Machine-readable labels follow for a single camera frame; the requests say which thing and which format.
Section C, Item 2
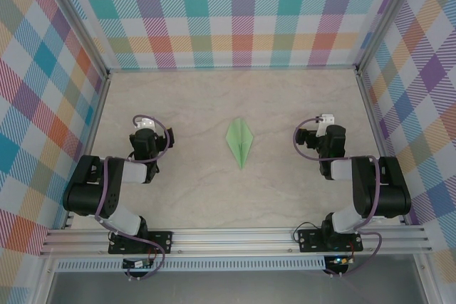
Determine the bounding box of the light green paper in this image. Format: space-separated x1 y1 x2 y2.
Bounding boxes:
225 117 254 170

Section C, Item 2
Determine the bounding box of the small left circuit board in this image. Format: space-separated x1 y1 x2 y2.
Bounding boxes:
122 258 155 270

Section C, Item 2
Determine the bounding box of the grey metal panel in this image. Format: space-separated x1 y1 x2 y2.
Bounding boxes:
44 270 430 304

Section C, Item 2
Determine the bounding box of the aluminium side rail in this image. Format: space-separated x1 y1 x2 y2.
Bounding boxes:
63 70 112 230
355 68 407 225

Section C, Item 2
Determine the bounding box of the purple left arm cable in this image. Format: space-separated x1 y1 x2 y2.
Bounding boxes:
94 115 170 282

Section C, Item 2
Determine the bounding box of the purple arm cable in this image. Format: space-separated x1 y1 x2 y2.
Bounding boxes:
293 115 384 278
94 115 170 282

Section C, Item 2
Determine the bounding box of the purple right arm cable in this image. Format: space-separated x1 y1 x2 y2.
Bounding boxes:
293 115 384 278

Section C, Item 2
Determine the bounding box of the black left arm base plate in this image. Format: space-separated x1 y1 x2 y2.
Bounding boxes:
108 231 175 255

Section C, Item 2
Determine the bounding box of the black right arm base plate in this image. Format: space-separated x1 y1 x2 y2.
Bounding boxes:
297 228 363 253

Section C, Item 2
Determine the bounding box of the aluminium back rail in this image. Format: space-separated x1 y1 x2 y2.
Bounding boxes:
106 65 361 74

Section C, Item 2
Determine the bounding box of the long aluminium base rail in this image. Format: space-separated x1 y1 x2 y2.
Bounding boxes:
38 225 434 257

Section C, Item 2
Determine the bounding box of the aluminium frame post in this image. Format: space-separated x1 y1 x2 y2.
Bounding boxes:
356 0 425 73
35 0 111 79

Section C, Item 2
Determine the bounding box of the slotted grey cable duct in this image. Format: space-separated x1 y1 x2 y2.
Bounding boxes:
53 256 327 272

